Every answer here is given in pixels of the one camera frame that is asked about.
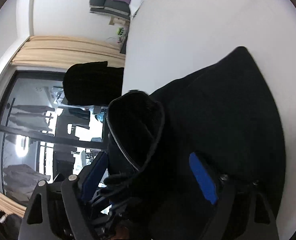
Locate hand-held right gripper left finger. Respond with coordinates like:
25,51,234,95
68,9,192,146
18,152,109,240

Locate bed with white sheet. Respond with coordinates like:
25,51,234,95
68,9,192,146
121,0,296,230

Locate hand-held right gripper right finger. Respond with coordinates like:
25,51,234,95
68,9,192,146
189,152,280,240

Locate black denim pants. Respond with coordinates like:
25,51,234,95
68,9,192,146
105,46,286,240

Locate glass sliding door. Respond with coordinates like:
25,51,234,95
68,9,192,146
0,70,108,198

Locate beige curtain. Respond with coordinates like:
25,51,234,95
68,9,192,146
10,35,126,68
0,184,26,218

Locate white wire basket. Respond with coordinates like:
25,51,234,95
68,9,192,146
115,26,128,43

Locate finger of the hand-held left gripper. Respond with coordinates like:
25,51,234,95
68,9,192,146
99,171,138,198

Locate black hanging garment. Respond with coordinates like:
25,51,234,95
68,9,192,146
63,61,124,107

